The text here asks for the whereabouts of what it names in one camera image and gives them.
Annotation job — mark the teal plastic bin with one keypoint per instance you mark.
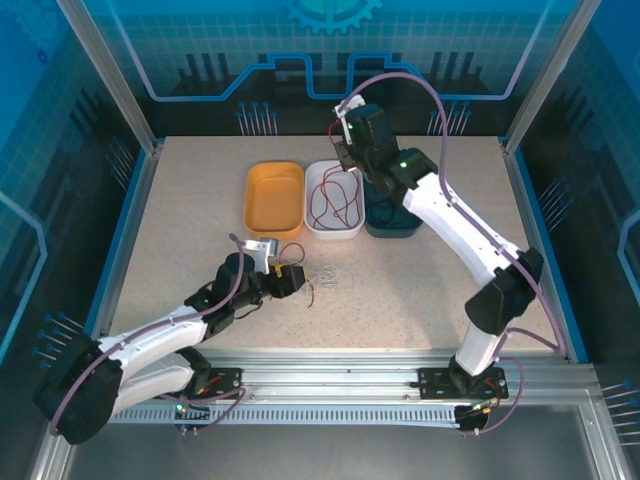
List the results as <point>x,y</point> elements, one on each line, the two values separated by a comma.
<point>400,230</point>

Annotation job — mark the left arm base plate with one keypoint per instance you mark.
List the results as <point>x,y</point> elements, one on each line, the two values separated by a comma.
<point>227,380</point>

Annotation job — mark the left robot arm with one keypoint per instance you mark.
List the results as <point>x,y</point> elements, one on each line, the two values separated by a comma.
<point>150,335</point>

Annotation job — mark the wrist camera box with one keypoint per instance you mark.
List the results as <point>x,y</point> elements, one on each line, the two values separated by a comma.
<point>350,106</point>
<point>260,250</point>

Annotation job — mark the aluminium mounting rail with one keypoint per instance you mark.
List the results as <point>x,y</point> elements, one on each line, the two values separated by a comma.
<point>325,370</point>

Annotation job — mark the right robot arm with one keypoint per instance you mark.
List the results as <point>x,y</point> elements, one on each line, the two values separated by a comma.
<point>450,225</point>

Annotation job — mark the grey metal base sheet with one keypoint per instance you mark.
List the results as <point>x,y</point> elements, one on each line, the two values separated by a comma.
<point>325,455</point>

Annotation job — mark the aluminium frame post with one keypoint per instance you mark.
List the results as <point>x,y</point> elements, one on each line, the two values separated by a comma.
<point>111,75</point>
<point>547,75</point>

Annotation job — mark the orange plastic bin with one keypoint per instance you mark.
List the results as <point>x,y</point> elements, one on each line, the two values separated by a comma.
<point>272,200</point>

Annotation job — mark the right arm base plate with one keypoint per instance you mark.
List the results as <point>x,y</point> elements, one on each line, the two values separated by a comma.
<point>432,382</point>

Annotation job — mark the white plastic bin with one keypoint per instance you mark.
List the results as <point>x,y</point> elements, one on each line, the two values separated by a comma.
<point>332,234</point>

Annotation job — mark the small circuit board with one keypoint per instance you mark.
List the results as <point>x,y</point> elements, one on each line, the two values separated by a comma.
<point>477,407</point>
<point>186,411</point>

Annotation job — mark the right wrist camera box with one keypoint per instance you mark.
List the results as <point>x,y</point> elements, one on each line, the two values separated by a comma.
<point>350,106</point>

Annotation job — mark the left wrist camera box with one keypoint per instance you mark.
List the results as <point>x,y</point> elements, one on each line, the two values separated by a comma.
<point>260,250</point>

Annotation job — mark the aluminium side rail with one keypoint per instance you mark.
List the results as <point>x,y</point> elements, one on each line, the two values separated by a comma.
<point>129,250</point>
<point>541,250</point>

